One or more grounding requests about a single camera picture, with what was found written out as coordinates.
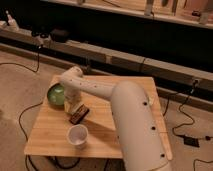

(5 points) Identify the black floor cable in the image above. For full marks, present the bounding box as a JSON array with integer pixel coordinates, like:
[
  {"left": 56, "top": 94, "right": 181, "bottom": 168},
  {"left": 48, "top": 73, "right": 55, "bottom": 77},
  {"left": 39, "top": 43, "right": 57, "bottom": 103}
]
[{"left": 17, "top": 101, "right": 44, "bottom": 171}]

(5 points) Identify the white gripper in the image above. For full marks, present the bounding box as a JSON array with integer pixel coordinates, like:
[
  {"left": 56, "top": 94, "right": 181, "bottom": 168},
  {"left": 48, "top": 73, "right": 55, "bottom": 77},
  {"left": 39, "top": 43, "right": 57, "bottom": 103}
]
[{"left": 64, "top": 88, "right": 81, "bottom": 109}]

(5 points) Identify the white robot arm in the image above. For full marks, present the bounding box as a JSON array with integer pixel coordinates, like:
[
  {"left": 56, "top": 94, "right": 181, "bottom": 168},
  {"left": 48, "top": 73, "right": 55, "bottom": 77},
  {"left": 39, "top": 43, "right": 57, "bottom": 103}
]
[{"left": 59, "top": 66, "right": 172, "bottom": 171}]

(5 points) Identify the brown chocolate bar block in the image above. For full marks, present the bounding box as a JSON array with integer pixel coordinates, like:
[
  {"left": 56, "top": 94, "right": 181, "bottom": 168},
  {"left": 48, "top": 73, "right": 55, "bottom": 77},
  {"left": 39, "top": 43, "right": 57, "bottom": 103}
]
[{"left": 69, "top": 105, "right": 89, "bottom": 125}]

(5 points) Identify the black power adapter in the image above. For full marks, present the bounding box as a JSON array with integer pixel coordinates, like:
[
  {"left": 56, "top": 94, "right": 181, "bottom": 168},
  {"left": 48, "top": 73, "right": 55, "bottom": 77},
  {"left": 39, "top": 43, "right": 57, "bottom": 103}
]
[{"left": 184, "top": 137, "right": 199, "bottom": 147}]

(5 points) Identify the green ceramic bowl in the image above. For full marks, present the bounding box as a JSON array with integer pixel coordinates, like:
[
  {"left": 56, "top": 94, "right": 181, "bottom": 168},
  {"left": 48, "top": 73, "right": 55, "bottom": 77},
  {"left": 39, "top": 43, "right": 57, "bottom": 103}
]
[{"left": 47, "top": 83, "right": 65, "bottom": 107}]

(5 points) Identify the wooden table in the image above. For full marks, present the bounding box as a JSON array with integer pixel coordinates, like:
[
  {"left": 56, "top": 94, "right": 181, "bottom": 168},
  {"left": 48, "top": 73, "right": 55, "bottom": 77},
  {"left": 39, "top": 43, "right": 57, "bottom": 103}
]
[{"left": 24, "top": 76, "right": 172, "bottom": 160}]

